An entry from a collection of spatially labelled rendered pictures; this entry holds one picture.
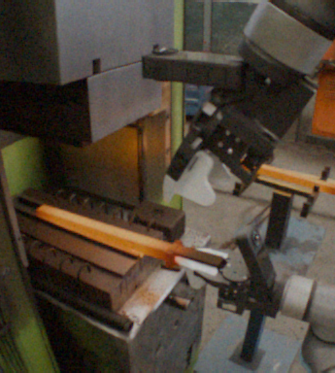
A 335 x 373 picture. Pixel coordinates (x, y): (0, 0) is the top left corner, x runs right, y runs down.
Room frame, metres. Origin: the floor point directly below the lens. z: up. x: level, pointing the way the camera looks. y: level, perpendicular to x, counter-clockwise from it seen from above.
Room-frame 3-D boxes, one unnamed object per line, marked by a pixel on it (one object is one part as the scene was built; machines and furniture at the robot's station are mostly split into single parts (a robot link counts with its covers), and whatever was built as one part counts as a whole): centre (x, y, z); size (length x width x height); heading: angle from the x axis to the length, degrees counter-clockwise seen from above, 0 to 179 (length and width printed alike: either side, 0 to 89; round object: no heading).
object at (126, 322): (0.53, 0.24, 0.93); 0.40 x 0.03 x 0.03; 61
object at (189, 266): (0.51, -0.05, 0.99); 0.09 x 0.03 x 0.06; 64
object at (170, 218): (0.75, 0.02, 0.95); 0.12 x 0.08 x 0.06; 61
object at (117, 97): (0.67, 0.24, 1.32); 0.42 x 0.20 x 0.10; 61
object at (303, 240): (1.00, -0.38, 0.68); 0.40 x 0.30 x 0.02; 146
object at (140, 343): (0.72, 0.22, 0.69); 0.56 x 0.38 x 0.45; 61
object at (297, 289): (0.44, -0.23, 1.00); 0.08 x 0.05 x 0.08; 152
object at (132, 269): (0.67, 0.24, 0.96); 0.42 x 0.20 x 0.09; 61
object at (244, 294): (0.48, -0.15, 0.99); 0.12 x 0.08 x 0.09; 62
